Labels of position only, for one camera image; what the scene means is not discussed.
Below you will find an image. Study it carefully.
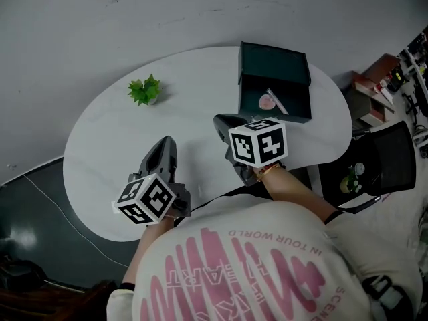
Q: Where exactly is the dark green box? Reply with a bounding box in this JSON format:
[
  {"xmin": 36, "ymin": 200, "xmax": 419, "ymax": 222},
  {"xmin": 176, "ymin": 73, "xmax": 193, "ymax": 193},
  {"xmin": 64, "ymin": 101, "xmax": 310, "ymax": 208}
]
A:
[{"xmin": 237, "ymin": 41, "xmax": 312, "ymax": 124}]

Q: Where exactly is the black shoulder strap buckle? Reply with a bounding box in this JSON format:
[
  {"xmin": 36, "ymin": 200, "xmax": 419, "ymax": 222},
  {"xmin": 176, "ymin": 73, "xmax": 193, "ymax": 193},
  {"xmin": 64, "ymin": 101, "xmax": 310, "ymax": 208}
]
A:
[{"xmin": 362, "ymin": 275, "xmax": 411, "ymax": 321}]

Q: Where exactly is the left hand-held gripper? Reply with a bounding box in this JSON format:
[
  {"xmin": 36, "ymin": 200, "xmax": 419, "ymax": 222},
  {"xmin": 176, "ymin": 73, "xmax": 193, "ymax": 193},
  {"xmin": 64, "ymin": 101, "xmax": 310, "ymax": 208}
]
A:
[{"xmin": 112, "ymin": 135, "xmax": 191, "ymax": 227}]

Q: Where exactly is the brown wooden side cabinet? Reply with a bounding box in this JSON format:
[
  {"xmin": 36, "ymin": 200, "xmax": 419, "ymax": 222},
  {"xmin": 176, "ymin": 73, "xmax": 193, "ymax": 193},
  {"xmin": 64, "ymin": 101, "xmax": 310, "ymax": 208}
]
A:
[{"xmin": 344, "ymin": 53, "xmax": 403, "ymax": 137}]

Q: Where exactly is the person's cream printed shirt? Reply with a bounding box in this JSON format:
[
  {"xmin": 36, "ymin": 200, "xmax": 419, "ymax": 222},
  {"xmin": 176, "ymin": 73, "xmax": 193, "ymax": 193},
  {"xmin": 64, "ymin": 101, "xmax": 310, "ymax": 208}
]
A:
[{"xmin": 106, "ymin": 201, "xmax": 424, "ymax": 321}]

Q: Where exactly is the white kidney-shaped desk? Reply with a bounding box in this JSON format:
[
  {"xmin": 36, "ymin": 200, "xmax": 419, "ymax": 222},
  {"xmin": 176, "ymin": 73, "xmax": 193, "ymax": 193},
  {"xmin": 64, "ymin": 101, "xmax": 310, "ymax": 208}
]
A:
[{"xmin": 62, "ymin": 46, "xmax": 353, "ymax": 244}]

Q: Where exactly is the person's left forearm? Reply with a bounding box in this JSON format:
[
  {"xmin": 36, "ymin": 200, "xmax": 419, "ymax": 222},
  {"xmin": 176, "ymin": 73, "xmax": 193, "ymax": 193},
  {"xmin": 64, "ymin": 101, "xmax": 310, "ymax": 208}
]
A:
[{"xmin": 122, "ymin": 215, "xmax": 175, "ymax": 286}]

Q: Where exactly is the person's right forearm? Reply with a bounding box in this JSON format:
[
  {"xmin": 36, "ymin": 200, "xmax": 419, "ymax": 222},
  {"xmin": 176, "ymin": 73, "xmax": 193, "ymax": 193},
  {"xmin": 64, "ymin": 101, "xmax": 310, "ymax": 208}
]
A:
[{"xmin": 257, "ymin": 165, "xmax": 346, "ymax": 225}]

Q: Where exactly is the small green potted plant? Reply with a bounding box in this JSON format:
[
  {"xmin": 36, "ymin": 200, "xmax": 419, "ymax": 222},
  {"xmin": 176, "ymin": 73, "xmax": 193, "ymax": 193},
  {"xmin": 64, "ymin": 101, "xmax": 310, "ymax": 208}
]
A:
[{"xmin": 127, "ymin": 73, "xmax": 164, "ymax": 107}]

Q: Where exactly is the orange beaded bracelet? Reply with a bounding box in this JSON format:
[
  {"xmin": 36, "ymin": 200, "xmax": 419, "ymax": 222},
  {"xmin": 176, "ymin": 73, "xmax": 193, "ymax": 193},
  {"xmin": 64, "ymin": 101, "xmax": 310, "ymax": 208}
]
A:
[{"xmin": 255, "ymin": 164, "xmax": 282, "ymax": 182}]

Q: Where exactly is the long white floor cable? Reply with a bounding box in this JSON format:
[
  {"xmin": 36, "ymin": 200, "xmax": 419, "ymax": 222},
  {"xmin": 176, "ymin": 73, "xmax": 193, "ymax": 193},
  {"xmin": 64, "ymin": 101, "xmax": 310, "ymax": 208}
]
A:
[{"xmin": 23, "ymin": 173, "xmax": 130, "ymax": 268}]

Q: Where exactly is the dark wooden furniture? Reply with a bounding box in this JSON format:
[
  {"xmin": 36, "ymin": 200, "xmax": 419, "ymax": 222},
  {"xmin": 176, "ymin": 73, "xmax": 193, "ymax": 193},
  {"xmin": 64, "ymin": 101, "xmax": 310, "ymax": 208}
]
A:
[{"xmin": 0, "ymin": 279, "xmax": 118, "ymax": 321}]

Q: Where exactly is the small beige stick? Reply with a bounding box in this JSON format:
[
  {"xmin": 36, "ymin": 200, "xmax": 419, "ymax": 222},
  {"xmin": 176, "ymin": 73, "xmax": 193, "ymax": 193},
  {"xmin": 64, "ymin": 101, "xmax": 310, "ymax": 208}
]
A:
[{"xmin": 266, "ymin": 88, "xmax": 290, "ymax": 116}]

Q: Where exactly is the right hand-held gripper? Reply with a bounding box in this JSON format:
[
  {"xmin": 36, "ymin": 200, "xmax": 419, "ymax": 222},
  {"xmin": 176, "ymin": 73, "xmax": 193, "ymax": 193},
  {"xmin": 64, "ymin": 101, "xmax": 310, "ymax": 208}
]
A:
[{"xmin": 213, "ymin": 113, "xmax": 288, "ymax": 187}]

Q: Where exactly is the white flower in pale pot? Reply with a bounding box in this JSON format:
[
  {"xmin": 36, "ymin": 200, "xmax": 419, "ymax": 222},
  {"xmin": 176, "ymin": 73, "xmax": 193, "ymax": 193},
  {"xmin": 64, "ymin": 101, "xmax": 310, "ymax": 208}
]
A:
[{"xmin": 340, "ymin": 162, "xmax": 366, "ymax": 195}]

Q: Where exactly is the black mesh office chair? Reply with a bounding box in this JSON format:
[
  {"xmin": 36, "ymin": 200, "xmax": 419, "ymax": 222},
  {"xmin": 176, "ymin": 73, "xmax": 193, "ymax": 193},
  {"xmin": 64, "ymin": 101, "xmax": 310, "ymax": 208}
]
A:
[{"xmin": 317, "ymin": 120, "xmax": 417, "ymax": 215}]

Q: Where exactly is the pink round object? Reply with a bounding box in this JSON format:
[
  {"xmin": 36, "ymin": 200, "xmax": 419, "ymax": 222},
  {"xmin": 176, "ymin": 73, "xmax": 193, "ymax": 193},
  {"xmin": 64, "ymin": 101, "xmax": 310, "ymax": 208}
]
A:
[{"xmin": 259, "ymin": 94, "xmax": 276, "ymax": 111}]

